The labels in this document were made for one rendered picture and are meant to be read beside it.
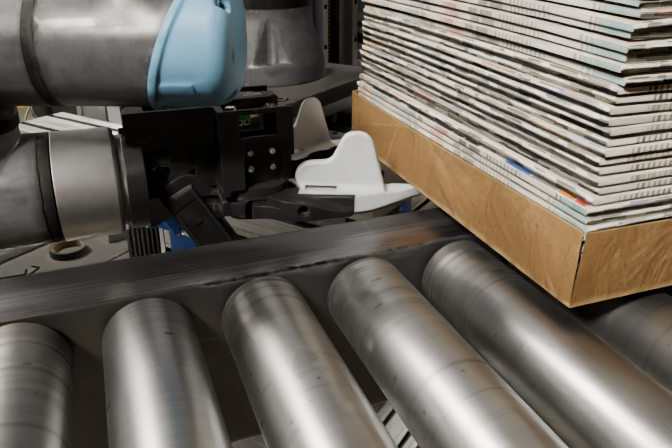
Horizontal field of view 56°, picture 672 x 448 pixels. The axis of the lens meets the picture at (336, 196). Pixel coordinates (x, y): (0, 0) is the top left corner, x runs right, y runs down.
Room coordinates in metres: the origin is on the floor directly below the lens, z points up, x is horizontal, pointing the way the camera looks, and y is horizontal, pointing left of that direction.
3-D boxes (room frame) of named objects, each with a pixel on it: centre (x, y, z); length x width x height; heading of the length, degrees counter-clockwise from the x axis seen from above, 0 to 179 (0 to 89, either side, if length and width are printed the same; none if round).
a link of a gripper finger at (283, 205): (0.42, 0.03, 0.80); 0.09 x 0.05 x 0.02; 84
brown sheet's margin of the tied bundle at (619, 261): (0.43, -0.14, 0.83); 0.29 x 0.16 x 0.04; 21
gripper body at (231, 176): (0.43, 0.09, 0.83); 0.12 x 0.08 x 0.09; 111
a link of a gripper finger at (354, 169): (0.42, -0.02, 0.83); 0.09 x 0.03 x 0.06; 84
